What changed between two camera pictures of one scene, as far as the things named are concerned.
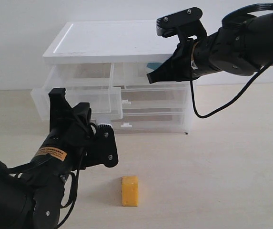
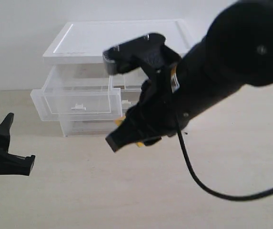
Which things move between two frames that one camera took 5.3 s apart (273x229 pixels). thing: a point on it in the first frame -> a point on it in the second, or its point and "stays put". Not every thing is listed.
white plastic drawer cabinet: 106,64 stays put
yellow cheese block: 130,190 -> 118,121
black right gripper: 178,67 -> 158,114
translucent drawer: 91,83 stays put
